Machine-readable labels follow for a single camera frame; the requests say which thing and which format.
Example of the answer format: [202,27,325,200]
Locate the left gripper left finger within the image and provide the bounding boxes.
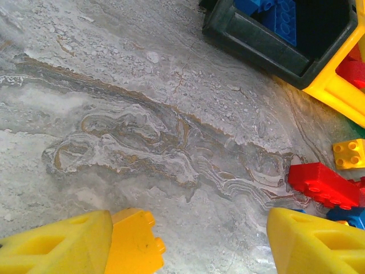
[0,210,113,274]

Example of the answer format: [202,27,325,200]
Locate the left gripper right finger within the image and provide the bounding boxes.
[266,207,365,274]

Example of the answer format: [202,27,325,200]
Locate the long red lego brick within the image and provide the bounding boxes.
[335,58,365,91]
[287,162,362,211]

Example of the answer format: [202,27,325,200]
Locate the long blue lego brick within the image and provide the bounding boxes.
[258,0,297,48]

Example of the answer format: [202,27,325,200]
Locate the yellow plastic bin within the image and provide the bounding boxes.
[302,0,365,129]

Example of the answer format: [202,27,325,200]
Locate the black plastic bin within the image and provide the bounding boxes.
[199,0,359,91]

